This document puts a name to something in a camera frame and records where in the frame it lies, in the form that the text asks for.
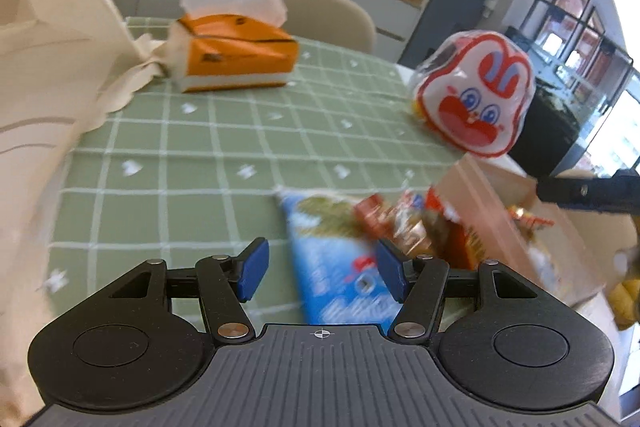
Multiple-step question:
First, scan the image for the yellow object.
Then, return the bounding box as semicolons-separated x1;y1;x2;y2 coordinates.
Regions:
607;279;640;333

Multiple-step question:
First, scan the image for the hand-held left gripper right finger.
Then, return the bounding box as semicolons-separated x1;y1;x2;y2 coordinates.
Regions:
375;238;540;344

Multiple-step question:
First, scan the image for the green checked tablecloth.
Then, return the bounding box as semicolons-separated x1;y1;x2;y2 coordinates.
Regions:
35;17;501;329

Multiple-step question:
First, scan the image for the pink storage box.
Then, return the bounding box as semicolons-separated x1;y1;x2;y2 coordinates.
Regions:
435;154;617;308

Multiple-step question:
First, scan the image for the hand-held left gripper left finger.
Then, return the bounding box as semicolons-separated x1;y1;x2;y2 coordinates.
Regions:
107;237;271;344

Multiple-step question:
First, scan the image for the white mesh food cover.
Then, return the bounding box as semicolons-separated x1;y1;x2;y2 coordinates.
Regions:
0;0;167;427

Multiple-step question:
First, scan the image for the rabbit face snack bag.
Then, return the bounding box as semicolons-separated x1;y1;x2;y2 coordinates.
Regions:
410;31;535;158

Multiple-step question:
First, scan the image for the blue white snack packet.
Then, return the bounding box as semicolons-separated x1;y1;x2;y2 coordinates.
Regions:
274;187;402;325

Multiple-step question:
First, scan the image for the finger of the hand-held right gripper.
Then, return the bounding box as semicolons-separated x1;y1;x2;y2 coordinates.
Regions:
535;171;640;214

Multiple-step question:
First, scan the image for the black framed display case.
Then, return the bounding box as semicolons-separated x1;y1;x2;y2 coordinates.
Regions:
505;0;640;180

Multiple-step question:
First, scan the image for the red brown snack packet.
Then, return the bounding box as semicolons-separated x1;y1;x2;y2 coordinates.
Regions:
352;192;482;272

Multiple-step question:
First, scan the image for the beige dining chair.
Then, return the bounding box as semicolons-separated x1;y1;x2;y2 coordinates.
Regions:
267;0;377;55

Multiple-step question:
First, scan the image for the orange tissue box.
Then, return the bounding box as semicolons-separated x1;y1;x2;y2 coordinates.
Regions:
167;0;300;95

